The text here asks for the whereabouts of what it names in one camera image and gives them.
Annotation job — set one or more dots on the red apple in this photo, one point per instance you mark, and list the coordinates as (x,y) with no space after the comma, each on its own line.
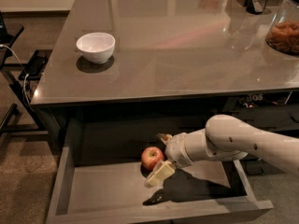
(150,157)

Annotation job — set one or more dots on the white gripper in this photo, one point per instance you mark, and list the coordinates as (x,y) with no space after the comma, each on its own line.
(176,150)

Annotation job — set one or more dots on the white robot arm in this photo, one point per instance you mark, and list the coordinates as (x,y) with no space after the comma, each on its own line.
(225,138)

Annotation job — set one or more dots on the white ceramic bowl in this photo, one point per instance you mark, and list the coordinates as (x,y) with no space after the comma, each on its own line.
(96,47)

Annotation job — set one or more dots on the black side desk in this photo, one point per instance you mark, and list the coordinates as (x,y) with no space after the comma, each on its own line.
(19,75)

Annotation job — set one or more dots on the dark lower drawer cabinet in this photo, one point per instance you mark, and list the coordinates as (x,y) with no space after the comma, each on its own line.
(276,112)

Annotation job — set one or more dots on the glass jar with snacks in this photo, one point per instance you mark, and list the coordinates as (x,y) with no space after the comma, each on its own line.
(283,34)

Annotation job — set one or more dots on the open grey top drawer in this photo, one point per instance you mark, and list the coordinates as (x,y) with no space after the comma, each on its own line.
(100,179)

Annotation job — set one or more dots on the grey counter cabinet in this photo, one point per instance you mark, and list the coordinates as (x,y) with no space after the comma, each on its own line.
(170,56)

